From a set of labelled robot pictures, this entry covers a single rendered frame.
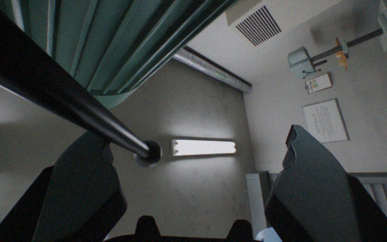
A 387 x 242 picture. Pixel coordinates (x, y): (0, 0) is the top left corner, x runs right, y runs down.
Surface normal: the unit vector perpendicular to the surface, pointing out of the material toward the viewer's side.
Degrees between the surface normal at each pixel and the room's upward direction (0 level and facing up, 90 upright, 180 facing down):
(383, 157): 90
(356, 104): 90
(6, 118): 180
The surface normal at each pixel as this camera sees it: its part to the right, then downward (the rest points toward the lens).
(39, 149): 0.68, -0.22
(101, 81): 0.20, 0.97
